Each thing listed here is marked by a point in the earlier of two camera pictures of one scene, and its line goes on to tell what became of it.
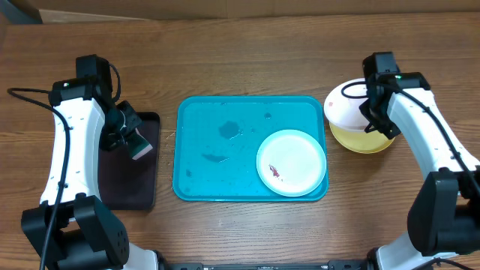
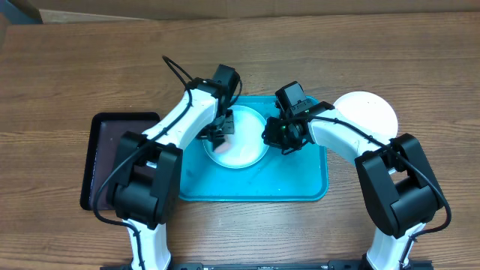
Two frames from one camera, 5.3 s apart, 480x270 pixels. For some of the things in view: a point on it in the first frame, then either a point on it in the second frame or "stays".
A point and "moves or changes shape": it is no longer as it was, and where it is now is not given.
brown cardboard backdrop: [58, 11] stays
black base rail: [335, 265] stays
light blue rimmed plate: [291, 163] -> [247, 147]
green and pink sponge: [138, 145] moves or changes shape
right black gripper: [391, 132] -> [275, 139]
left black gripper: [110, 142] -> [227, 128]
